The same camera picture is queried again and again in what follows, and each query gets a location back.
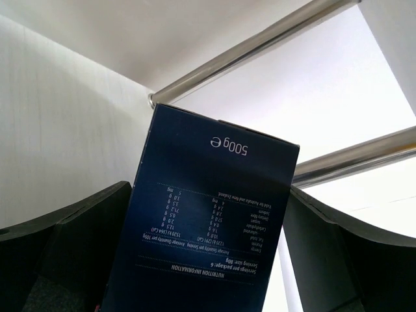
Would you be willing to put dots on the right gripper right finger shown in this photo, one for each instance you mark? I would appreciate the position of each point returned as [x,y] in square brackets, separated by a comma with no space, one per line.
[341,263]

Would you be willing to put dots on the white two-tier shelf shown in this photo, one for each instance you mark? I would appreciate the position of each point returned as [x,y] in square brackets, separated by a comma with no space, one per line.
[76,75]

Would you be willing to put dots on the dark blue Barilla pasta box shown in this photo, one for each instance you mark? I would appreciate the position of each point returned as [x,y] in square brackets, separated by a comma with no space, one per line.
[204,218]

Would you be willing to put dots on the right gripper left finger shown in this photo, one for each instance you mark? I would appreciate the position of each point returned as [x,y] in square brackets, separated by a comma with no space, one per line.
[61,261]

